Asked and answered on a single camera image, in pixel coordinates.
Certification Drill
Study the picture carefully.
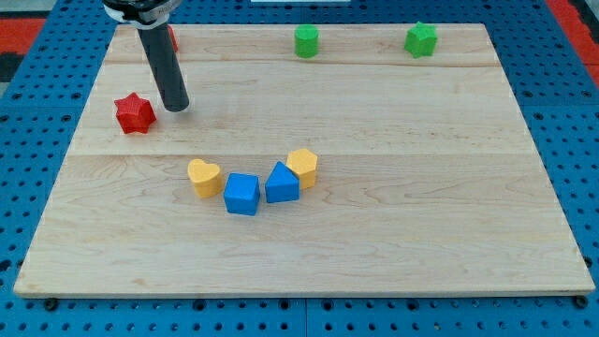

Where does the green star block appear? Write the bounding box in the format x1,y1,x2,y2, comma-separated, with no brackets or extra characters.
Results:
404,22,438,58

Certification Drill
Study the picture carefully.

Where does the blue triangle block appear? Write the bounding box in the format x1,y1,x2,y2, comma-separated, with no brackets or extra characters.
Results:
265,162,300,203

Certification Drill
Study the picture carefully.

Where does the yellow heart block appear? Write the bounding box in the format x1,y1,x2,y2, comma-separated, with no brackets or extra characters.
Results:
187,159,224,198

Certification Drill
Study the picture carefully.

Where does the yellow hexagon block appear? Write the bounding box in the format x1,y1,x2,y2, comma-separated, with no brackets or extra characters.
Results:
286,148,318,190

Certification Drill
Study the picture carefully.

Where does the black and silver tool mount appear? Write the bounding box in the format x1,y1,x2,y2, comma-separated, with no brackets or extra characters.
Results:
102,0,182,30

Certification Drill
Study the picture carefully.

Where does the green cylinder block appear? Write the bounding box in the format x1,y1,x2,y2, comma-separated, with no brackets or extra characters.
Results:
294,24,319,58

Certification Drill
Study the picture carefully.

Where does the red star block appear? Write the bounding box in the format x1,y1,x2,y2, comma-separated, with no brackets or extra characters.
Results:
114,92,156,134

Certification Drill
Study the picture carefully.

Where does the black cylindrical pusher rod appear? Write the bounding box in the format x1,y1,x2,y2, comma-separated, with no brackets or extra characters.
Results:
138,23,190,112

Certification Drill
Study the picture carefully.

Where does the red block behind rod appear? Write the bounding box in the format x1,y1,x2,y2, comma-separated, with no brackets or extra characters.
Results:
168,25,179,52

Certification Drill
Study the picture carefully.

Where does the blue cube block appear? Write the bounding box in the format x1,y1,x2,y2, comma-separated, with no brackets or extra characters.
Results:
224,172,260,216

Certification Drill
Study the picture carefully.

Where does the light wooden board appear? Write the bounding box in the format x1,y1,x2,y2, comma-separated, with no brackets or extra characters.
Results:
14,23,595,299

